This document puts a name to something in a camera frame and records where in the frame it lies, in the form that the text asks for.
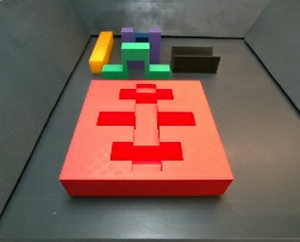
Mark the purple U-shaped block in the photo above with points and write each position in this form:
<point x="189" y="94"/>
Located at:
<point x="154" y="32"/>

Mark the green arch block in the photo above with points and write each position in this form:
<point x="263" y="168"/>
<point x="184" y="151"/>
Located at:
<point x="136" y="52"/>

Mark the red puzzle board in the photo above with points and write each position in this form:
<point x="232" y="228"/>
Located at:
<point x="145" y="142"/>

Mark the black angled bracket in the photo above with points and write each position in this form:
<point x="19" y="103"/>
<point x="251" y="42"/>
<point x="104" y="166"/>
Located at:
<point x="193" y="59"/>

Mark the blue U-shaped block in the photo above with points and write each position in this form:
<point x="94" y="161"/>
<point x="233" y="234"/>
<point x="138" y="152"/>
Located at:
<point x="142" y="37"/>

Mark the yellow long bar block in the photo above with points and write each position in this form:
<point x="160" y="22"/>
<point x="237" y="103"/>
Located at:
<point x="101" y="52"/>

